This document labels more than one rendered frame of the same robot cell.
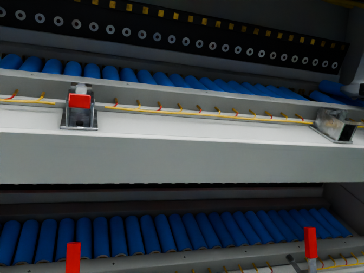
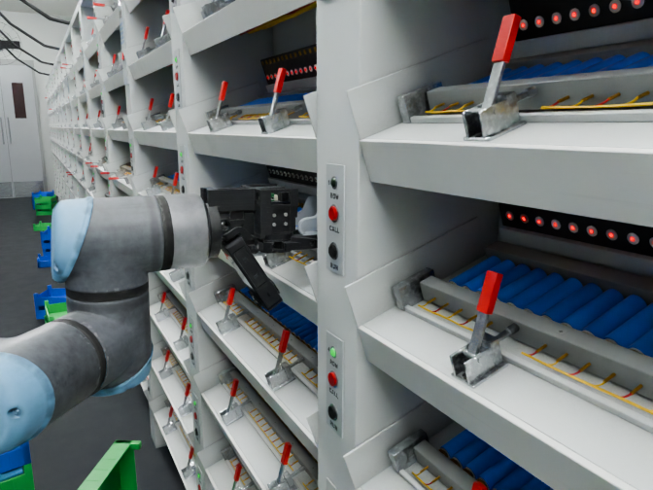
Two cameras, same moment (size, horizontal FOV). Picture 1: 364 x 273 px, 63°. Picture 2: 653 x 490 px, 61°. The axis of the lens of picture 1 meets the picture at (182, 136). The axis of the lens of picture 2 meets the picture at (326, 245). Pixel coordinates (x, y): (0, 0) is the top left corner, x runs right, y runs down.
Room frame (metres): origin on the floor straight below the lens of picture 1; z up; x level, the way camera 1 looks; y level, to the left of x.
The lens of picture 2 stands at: (0.28, -0.99, 1.15)
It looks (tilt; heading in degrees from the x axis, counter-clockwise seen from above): 12 degrees down; 81
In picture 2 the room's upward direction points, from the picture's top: straight up
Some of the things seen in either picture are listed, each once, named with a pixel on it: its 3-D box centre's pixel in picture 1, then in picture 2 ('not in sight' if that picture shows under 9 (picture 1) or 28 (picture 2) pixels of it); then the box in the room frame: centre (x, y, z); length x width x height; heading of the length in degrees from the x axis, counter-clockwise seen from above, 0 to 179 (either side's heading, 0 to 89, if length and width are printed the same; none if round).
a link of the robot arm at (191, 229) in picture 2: not in sight; (185, 230); (0.21, -0.31, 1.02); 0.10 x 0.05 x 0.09; 110
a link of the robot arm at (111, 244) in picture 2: not in sight; (110, 239); (0.13, -0.34, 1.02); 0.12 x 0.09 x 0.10; 20
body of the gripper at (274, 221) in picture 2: not in sight; (249, 221); (0.29, -0.28, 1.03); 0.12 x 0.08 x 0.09; 20
